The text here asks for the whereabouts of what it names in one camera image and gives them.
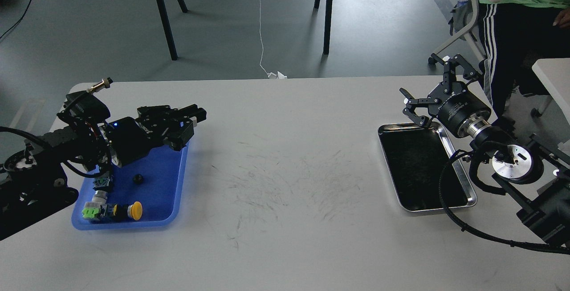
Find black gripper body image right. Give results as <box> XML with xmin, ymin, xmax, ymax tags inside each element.
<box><xmin>430</xmin><ymin>85</ymin><xmax>491</xmax><ymax>137</ymax></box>

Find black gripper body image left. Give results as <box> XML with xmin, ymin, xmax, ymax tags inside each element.
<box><xmin>103</xmin><ymin>106</ymin><xmax>174</xmax><ymax>167</ymax></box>

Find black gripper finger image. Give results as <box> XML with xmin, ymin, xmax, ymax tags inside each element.
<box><xmin>431</xmin><ymin>54</ymin><xmax>484</xmax><ymax>96</ymax></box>
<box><xmin>399</xmin><ymin>88</ymin><xmax>439</xmax><ymax>128</ymax></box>
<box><xmin>171</xmin><ymin>104</ymin><xmax>207</xmax><ymax>125</ymax></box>
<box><xmin>163</xmin><ymin>119</ymin><xmax>197</xmax><ymax>151</ymax></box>

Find silver metal tray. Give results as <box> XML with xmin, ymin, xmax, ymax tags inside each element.
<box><xmin>377</xmin><ymin>122</ymin><xmax>478</xmax><ymax>216</ymax></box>

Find blue plastic tray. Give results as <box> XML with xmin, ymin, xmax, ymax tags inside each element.
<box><xmin>71</xmin><ymin>143</ymin><xmax>191</xmax><ymax>230</ymax></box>

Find person's second hand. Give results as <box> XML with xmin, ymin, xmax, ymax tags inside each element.
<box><xmin>552</xmin><ymin>8</ymin><xmax>570</xmax><ymax>29</ymax></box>

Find black green contact block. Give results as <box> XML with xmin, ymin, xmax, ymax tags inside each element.
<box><xmin>92</xmin><ymin>174</ymin><xmax>114</xmax><ymax>192</ymax></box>

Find white office chair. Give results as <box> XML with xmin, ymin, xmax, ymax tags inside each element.
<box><xmin>427</xmin><ymin>0</ymin><xmax>553</xmax><ymax>118</ymax></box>

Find black table legs left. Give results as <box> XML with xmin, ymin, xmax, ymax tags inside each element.
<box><xmin>155</xmin><ymin>0</ymin><xmax>188</xmax><ymax>61</ymax></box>

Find black table legs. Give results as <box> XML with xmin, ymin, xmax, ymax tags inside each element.
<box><xmin>313</xmin><ymin>0</ymin><xmax>333</xmax><ymax>55</ymax></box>
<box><xmin>155</xmin><ymin>0</ymin><xmax>188</xmax><ymax>61</ymax></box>

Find yellow mushroom push button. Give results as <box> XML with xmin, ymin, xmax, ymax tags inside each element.
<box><xmin>111</xmin><ymin>201</ymin><xmax>143</xmax><ymax>221</ymax></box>

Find person in green shirt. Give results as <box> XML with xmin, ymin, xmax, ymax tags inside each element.
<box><xmin>472</xmin><ymin>0</ymin><xmax>570</xmax><ymax>113</ymax></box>

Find white side table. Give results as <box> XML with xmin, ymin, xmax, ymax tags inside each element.
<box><xmin>531</xmin><ymin>58</ymin><xmax>570</xmax><ymax>122</ymax></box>

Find black table legs right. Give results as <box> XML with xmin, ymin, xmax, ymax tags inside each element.
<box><xmin>313</xmin><ymin>0</ymin><xmax>333</xmax><ymax>55</ymax></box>

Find green white switch block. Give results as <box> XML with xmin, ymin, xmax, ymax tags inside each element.
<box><xmin>81</xmin><ymin>195</ymin><xmax>107</xmax><ymax>222</ymax></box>

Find white floor cable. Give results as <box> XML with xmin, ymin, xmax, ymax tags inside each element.
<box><xmin>243</xmin><ymin>0</ymin><xmax>288</xmax><ymax>79</ymax></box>

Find black cable hose right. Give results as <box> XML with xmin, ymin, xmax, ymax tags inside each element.
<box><xmin>438</xmin><ymin>151</ymin><xmax>570</xmax><ymax>255</ymax></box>

